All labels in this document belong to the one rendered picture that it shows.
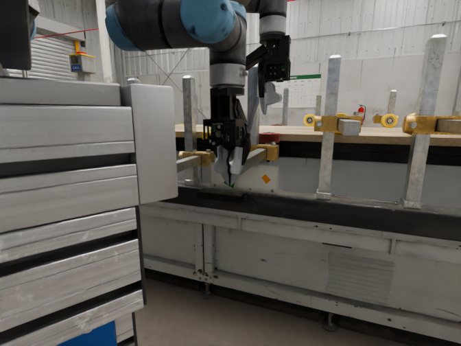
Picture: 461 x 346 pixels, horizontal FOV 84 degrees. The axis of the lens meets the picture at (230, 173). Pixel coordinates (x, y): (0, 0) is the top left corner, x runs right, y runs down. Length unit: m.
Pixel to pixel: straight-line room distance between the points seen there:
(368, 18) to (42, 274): 8.39
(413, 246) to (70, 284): 0.95
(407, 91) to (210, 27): 7.86
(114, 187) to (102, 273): 0.07
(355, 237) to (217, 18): 0.80
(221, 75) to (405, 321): 1.22
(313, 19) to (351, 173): 7.56
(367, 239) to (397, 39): 7.55
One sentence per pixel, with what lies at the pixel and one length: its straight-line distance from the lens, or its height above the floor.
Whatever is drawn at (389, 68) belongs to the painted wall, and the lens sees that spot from 8.19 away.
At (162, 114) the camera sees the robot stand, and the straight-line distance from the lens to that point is 0.21.
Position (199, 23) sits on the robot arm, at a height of 1.10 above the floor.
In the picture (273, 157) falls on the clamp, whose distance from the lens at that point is 0.89.
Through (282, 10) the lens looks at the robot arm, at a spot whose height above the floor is 1.24.
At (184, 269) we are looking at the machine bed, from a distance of 1.52.
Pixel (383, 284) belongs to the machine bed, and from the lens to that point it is 1.35.
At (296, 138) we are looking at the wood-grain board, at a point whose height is 0.88.
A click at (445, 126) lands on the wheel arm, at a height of 0.94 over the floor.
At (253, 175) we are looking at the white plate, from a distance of 0.92.
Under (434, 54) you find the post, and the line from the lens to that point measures 0.92.
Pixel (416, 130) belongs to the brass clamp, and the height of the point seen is 0.93.
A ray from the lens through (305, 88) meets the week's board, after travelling 8.13.
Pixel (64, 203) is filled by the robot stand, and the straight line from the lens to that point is 0.20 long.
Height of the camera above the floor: 0.97
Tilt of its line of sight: 13 degrees down
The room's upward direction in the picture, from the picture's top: straight up
